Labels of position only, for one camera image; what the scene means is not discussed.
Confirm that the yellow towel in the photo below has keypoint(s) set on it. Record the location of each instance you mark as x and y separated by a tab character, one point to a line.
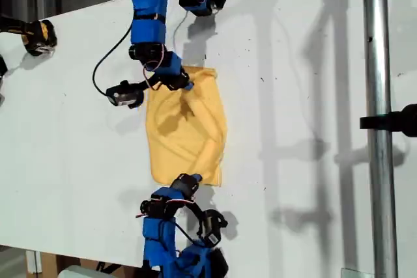
185	134

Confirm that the pale plastic container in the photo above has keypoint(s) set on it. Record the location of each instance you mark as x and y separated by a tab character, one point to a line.
78	272

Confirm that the brown cardboard box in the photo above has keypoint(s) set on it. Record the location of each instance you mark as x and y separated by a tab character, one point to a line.
49	263

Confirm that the white table leg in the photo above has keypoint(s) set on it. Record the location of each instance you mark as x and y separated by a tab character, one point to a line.
34	261

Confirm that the black clamp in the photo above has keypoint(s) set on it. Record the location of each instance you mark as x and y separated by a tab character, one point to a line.
391	121

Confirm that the black camera stalk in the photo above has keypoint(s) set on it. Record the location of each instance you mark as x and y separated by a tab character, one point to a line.
195	209
148	82

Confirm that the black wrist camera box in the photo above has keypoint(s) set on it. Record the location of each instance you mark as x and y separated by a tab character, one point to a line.
211	229
123	95

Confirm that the steel post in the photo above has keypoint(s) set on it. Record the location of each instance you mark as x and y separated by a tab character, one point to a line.
378	63

